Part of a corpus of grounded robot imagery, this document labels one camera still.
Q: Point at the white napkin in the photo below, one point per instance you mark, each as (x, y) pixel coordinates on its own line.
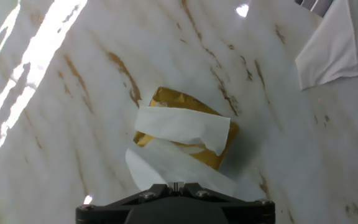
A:
(182, 124)
(331, 53)
(154, 168)

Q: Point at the gold tissue pack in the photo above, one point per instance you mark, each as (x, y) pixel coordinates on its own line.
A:
(179, 99)

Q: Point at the marble pattern board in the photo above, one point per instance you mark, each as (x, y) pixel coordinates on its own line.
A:
(57, 171)

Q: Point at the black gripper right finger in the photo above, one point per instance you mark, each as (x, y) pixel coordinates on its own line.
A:
(210, 199)

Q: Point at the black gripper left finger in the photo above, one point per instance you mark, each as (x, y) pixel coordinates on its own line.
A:
(141, 199)

